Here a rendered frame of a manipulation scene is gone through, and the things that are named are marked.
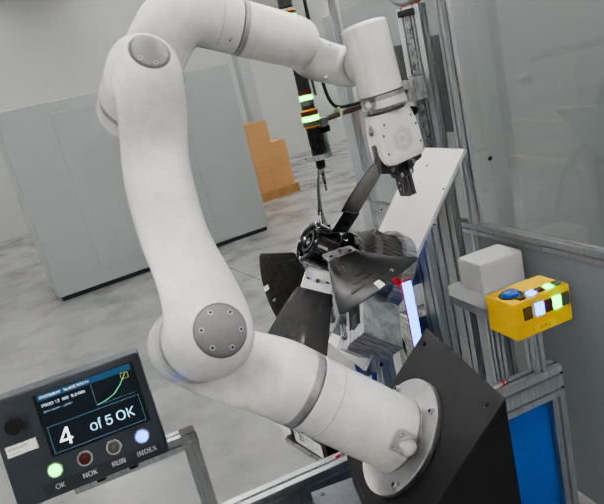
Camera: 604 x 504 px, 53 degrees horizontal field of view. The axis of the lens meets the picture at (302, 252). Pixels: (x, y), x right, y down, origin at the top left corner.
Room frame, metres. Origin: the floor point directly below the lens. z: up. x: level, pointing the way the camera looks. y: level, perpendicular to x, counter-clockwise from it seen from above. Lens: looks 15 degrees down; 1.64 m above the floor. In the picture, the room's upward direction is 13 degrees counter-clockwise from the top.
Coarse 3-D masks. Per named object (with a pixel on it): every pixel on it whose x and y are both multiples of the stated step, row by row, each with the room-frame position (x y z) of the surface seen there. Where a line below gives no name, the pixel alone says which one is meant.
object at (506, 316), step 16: (528, 288) 1.31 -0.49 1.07; (560, 288) 1.27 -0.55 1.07; (496, 304) 1.29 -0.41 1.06; (512, 304) 1.24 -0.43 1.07; (528, 304) 1.25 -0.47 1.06; (496, 320) 1.30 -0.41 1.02; (512, 320) 1.24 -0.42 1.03; (528, 320) 1.24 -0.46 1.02; (544, 320) 1.26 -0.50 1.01; (560, 320) 1.27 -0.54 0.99; (512, 336) 1.25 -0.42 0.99; (528, 336) 1.24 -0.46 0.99
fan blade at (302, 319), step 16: (304, 288) 1.60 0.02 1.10; (288, 304) 1.59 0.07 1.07; (304, 304) 1.57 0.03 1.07; (320, 304) 1.56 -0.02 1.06; (288, 320) 1.56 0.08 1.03; (304, 320) 1.54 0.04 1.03; (320, 320) 1.53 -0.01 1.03; (288, 336) 1.53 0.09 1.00; (304, 336) 1.51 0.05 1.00; (320, 336) 1.50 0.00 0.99; (320, 352) 1.47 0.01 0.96
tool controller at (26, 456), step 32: (128, 352) 1.05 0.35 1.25; (32, 384) 1.02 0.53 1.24; (64, 384) 0.98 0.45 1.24; (96, 384) 0.98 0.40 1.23; (128, 384) 0.99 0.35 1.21; (0, 416) 0.94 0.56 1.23; (32, 416) 0.95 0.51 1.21; (64, 416) 0.96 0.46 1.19; (96, 416) 0.97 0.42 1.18; (128, 416) 0.98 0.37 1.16; (0, 448) 0.92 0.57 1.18; (32, 448) 0.93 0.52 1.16; (96, 448) 0.95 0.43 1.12; (128, 448) 0.96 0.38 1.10; (160, 448) 0.97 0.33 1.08; (32, 480) 0.91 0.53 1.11; (64, 480) 0.92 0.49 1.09; (96, 480) 0.98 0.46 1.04
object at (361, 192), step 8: (376, 168) 1.62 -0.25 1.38; (368, 176) 1.60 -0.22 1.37; (376, 176) 1.66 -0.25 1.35; (360, 184) 1.57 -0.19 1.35; (368, 184) 1.64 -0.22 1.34; (352, 192) 1.56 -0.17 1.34; (360, 192) 1.62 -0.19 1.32; (368, 192) 1.67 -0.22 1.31; (352, 200) 1.61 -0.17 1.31; (360, 200) 1.65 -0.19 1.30; (344, 208) 1.60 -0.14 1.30; (352, 208) 1.64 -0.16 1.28; (360, 208) 1.67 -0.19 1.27
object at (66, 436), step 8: (56, 424) 0.95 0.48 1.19; (64, 424) 0.95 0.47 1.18; (72, 424) 0.95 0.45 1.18; (48, 432) 0.94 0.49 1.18; (56, 432) 0.95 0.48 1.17; (64, 432) 0.95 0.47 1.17; (72, 432) 0.95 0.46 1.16; (80, 432) 0.95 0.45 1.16; (56, 440) 0.94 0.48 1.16; (64, 440) 0.94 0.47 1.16; (72, 440) 0.95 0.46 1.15; (80, 440) 0.95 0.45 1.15; (56, 448) 0.94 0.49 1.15; (64, 448) 0.94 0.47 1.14
